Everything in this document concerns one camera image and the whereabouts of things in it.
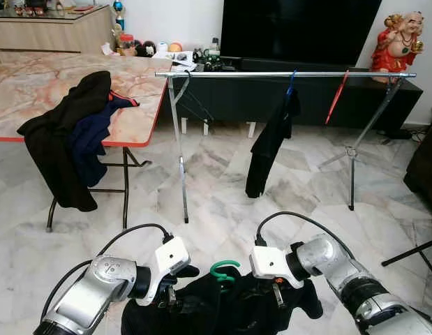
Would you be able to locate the silver clothes rack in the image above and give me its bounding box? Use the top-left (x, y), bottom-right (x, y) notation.
top-left (155, 69), bottom-right (417, 224)

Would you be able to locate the green plastic hanger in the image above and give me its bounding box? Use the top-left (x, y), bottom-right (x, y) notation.
top-left (209, 260), bottom-right (241, 283)

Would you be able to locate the blue trophy ornament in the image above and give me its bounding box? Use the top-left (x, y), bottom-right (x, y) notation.
top-left (112, 0), bottom-right (126, 32)

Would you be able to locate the dark brown plush toy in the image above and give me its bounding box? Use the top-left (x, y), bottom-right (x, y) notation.
top-left (135, 40), bottom-right (158, 58)

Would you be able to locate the stack of white papers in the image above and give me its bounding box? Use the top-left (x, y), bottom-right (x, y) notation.
top-left (154, 50), bottom-right (199, 72)

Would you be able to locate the black tv console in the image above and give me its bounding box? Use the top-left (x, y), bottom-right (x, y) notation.
top-left (158, 57), bottom-right (424, 137)

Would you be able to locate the navy shirt with red trim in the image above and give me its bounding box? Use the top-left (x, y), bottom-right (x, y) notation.
top-left (69, 91), bottom-right (141, 188)

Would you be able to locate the blue plastic hanger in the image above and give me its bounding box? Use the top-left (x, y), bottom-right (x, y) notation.
top-left (286, 70), bottom-right (299, 97)

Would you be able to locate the red plastic hanger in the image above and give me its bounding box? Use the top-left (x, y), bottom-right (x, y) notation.
top-left (325, 70), bottom-right (350, 126)

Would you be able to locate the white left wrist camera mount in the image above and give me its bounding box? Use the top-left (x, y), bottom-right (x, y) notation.
top-left (147, 236), bottom-right (191, 306)

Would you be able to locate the black t-shirt with green print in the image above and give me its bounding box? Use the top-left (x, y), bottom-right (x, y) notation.
top-left (244, 87), bottom-right (301, 199)

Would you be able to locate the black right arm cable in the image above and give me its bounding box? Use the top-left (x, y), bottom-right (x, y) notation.
top-left (255, 211), bottom-right (356, 260)

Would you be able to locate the marble folding table red edge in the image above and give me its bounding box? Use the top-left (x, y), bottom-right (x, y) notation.
top-left (0, 53), bottom-right (176, 232)

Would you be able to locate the wooden sideboard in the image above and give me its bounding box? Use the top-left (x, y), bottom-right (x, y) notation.
top-left (0, 6), bottom-right (117, 55)

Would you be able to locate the jar with red lid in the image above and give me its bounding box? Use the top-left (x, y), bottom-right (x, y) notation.
top-left (118, 33), bottom-right (137, 57)

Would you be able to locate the red laughing buddha statue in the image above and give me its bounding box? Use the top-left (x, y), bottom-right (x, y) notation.
top-left (370, 10), bottom-right (425, 75)

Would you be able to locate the black soundbar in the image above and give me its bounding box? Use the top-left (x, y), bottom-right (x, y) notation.
top-left (240, 57), bottom-right (375, 73)

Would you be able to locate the black flat television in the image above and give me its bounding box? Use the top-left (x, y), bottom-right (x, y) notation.
top-left (220, 0), bottom-right (384, 68)

